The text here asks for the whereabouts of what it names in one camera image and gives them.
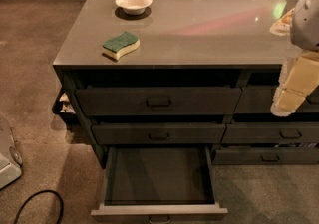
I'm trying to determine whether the open bottom left drawer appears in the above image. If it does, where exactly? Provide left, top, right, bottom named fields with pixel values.
left=91, top=146, right=228, bottom=224

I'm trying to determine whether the black cable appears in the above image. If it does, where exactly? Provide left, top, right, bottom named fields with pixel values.
left=13, top=189, right=65, bottom=224

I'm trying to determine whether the white bowl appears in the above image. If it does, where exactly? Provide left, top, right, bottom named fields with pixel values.
left=115, top=0, right=153, bottom=16

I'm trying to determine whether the black bin with items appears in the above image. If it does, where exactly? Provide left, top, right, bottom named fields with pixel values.
left=52, top=89, right=79, bottom=126

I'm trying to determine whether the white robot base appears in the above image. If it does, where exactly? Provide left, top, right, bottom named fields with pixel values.
left=0, top=115, right=23, bottom=189

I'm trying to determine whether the top left drawer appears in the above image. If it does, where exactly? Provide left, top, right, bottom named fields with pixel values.
left=76, top=87, right=241, bottom=116

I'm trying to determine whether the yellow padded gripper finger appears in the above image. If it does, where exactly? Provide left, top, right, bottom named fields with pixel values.
left=269, top=8, right=294, bottom=36
left=270, top=51, right=319, bottom=117

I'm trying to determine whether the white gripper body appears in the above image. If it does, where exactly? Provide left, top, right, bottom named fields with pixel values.
left=290, top=0, right=319, bottom=51

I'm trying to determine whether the grey drawer cabinet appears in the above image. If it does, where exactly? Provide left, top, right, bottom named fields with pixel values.
left=54, top=0, right=319, bottom=162

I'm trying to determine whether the green and yellow sponge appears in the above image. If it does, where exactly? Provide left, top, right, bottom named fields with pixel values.
left=102, top=31, right=140, bottom=61

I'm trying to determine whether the bottom right drawer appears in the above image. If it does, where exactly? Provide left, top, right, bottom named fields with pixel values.
left=212, top=147, right=319, bottom=165

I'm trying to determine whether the top right drawer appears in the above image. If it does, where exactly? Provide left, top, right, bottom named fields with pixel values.
left=234, top=86, right=319, bottom=114

